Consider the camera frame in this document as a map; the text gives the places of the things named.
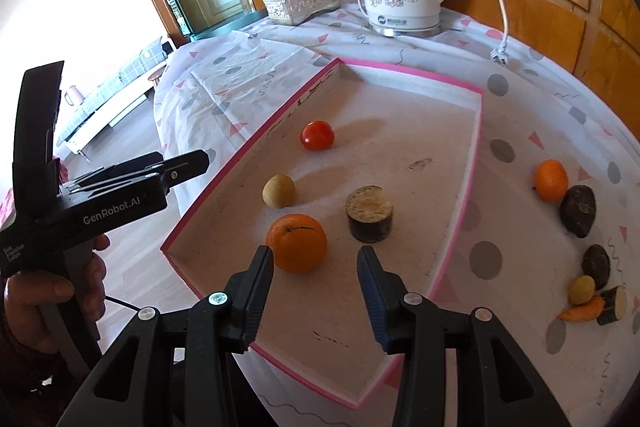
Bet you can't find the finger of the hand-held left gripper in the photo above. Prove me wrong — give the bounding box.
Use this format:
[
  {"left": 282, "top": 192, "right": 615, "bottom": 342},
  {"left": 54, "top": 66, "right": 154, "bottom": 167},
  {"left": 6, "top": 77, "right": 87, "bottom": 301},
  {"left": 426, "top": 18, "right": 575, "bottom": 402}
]
[
  {"left": 67, "top": 151, "right": 167, "bottom": 196},
  {"left": 156, "top": 150, "right": 210, "bottom": 196}
]

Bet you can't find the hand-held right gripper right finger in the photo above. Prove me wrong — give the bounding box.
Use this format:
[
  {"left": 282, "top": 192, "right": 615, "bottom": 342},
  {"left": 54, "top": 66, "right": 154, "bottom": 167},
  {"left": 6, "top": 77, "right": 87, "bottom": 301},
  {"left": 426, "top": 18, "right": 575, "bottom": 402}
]
[{"left": 356, "top": 245, "right": 571, "bottom": 427}]

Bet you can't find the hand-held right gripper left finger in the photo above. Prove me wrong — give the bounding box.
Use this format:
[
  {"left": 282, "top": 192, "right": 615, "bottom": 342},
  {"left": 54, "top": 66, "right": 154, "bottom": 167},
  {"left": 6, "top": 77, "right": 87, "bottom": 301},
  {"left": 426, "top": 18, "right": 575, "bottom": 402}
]
[{"left": 57, "top": 245, "right": 275, "bottom": 427}]

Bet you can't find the orange tangerine with stem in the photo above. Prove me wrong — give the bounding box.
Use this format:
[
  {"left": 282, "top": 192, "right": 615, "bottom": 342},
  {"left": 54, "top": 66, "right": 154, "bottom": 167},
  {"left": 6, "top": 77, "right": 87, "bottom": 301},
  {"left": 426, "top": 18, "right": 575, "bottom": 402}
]
[{"left": 265, "top": 213, "right": 328, "bottom": 273}]

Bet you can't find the small yellow potato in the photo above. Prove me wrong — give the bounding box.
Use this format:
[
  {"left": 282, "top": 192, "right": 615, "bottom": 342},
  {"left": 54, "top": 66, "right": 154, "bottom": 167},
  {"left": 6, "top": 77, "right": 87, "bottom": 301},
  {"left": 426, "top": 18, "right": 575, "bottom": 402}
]
[
  {"left": 262, "top": 174, "right": 296, "bottom": 209},
  {"left": 569, "top": 275, "right": 597, "bottom": 306}
]

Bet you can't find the red tomato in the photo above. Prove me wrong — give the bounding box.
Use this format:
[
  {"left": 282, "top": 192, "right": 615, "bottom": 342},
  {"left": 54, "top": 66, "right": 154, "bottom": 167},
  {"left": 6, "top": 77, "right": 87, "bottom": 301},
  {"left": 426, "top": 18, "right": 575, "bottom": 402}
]
[{"left": 300, "top": 120, "right": 335, "bottom": 151}]

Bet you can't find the pink shallow cardboard box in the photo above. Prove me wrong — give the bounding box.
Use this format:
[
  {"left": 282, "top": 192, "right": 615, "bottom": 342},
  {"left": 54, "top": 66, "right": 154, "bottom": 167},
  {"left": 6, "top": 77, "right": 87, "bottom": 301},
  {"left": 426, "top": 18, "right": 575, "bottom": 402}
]
[{"left": 160, "top": 57, "right": 486, "bottom": 410}]

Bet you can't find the small orange carrot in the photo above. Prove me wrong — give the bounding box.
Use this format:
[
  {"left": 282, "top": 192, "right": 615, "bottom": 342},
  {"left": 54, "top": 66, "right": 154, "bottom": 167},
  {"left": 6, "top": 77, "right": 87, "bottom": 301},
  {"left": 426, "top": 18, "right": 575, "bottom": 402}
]
[{"left": 557, "top": 294, "right": 606, "bottom": 323}]

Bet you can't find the plain orange tangerine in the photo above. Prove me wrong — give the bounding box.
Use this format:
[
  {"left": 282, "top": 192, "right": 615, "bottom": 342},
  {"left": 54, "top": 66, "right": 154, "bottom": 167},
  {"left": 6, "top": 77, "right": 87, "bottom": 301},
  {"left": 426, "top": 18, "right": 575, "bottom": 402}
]
[{"left": 533, "top": 159, "right": 569, "bottom": 202}]

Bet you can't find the dark brown avocado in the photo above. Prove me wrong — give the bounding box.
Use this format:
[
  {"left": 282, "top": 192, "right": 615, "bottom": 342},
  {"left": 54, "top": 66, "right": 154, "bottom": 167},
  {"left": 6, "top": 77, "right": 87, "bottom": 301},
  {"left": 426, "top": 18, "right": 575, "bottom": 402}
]
[{"left": 559, "top": 185, "right": 597, "bottom": 239}]

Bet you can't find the dark round passionfruit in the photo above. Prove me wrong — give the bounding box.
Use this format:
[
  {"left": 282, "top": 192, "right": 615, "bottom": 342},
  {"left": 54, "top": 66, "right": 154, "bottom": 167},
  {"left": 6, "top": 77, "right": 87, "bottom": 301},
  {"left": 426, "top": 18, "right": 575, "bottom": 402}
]
[{"left": 581, "top": 244, "right": 612, "bottom": 290}]

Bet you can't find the person's left forearm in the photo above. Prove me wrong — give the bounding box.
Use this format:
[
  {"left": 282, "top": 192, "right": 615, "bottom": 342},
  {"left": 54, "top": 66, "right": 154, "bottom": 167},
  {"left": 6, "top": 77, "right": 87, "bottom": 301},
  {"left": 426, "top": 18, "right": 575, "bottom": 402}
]
[{"left": 0, "top": 337, "right": 96, "bottom": 427}]

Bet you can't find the person's left hand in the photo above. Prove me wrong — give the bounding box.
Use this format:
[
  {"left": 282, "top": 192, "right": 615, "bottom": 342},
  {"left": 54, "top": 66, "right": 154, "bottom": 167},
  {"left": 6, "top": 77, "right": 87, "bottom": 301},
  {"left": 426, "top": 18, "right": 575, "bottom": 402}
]
[{"left": 4, "top": 234, "right": 110, "bottom": 355}]

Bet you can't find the sofa with grid cushion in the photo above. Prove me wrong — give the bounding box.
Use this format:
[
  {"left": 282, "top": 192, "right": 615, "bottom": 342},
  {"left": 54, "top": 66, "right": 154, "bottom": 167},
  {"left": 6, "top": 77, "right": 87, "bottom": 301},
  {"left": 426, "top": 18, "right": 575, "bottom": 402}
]
[{"left": 55, "top": 36, "right": 171, "bottom": 155}]

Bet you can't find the ornate cream tissue box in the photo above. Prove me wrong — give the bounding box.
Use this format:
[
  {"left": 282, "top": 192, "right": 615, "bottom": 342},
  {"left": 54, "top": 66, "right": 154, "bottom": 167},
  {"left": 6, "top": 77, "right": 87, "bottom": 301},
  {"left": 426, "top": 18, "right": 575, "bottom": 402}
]
[{"left": 262, "top": 0, "right": 338, "bottom": 26}]

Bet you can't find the white patterned tablecloth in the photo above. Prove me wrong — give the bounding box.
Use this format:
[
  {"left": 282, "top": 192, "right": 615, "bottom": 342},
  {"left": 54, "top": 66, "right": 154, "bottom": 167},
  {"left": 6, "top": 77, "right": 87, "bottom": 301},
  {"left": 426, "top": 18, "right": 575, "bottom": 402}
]
[{"left": 152, "top": 0, "right": 640, "bottom": 427}]

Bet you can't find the silver kettle base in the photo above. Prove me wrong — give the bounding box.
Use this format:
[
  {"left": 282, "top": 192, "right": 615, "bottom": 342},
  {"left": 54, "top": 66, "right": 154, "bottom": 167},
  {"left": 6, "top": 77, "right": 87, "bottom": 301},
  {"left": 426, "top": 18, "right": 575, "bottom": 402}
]
[{"left": 367, "top": 18, "right": 443, "bottom": 39}]

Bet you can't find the black cable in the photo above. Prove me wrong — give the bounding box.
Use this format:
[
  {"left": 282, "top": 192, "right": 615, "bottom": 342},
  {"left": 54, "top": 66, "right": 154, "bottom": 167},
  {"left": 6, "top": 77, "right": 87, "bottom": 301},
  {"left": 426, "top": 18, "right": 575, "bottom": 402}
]
[{"left": 102, "top": 294, "right": 147, "bottom": 314}]

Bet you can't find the white power cord with plug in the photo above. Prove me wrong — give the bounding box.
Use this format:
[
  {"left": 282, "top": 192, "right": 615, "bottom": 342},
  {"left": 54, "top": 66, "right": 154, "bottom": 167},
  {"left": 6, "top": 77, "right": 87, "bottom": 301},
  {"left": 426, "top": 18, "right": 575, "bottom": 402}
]
[{"left": 420, "top": 0, "right": 513, "bottom": 68}]

